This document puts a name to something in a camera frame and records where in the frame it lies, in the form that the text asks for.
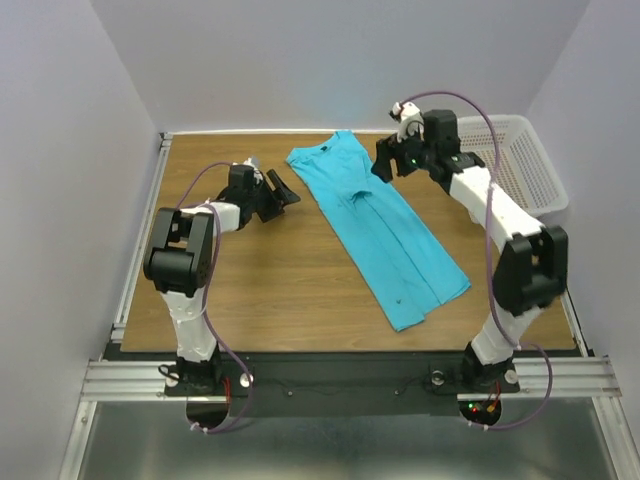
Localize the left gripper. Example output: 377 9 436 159
247 169 300 222

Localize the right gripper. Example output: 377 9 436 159
369 121 435 184

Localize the turquoise t-shirt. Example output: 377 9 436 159
286 131 471 332

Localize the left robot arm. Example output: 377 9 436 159
143 159 300 395

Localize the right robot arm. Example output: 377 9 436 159
372 102 568 390

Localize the white plastic basket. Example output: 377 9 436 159
458 115 569 217

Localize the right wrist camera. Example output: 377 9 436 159
389 101 424 143

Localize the left aluminium side rail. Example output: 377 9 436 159
110 132 173 343

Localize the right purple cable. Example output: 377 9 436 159
394 90 554 431

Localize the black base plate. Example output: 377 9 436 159
158 352 520 423

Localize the aluminium frame rail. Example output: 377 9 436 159
80 357 621 403

